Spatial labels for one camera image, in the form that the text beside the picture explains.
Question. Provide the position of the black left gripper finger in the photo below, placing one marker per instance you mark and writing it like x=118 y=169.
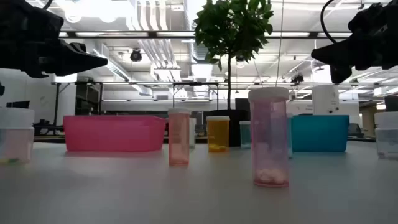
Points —
x=77 y=46
x=74 y=62

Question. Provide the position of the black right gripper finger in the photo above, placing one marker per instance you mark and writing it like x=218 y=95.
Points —
x=340 y=73
x=339 y=53

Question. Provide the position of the clear jar with white lid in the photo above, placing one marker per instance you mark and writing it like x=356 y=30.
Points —
x=15 y=137
x=387 y=137

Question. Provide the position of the tall teal pill bottle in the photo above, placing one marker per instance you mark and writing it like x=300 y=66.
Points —
x=290 y=137

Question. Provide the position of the tall pink pill bottle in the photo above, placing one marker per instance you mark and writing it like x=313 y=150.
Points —
x=269 y=140

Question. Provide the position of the short teal pill bottle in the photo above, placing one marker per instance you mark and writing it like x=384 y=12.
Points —
x=245 y=135

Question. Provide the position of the salmon orange pill bottle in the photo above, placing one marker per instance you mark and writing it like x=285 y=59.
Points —
x=178 y=137

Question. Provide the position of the amber yellow pill bottle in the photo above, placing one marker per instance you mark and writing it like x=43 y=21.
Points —
x=217 y=133

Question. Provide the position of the blue plastic bin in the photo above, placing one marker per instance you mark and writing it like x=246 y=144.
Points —
x=320 y=133

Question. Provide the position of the pink plastic bin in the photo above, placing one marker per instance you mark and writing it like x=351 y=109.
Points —
x=112 y=133

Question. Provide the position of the white pillar box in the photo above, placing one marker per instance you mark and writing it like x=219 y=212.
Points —
x=325 y=99

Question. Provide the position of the black shelf rack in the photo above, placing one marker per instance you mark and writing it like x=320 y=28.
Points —
x=87 y=99

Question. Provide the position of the black ceiling spotlight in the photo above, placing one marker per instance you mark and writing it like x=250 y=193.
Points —
x=136 y=55

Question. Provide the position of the black computer monitor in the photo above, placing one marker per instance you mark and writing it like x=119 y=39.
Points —
x=17 y=104

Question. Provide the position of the black screen behind pot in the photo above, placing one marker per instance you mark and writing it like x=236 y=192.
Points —
x=242 y=103

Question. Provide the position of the green leafy tree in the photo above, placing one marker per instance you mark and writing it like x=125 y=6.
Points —
x=233 y=25

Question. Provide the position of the black metal frame stand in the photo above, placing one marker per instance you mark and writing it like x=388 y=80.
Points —
x=195 y=83

